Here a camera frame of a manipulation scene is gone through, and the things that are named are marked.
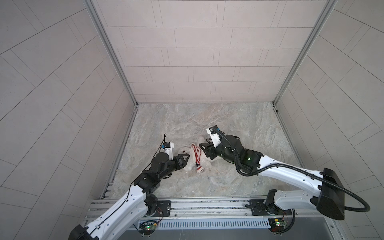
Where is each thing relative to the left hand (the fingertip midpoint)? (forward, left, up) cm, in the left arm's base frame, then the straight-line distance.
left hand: (191, 157), depth 76 cm
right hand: (+3, -5, +8) cm, 10 cm away
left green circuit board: (-29, +19, -9) cm, 35 cm away
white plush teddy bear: (0, -6, -4) cm, 8 cm away
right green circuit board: (-27, -40, -11) cm, 50 cm away
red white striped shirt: (+4, -3, -3) cm, 5 cm away
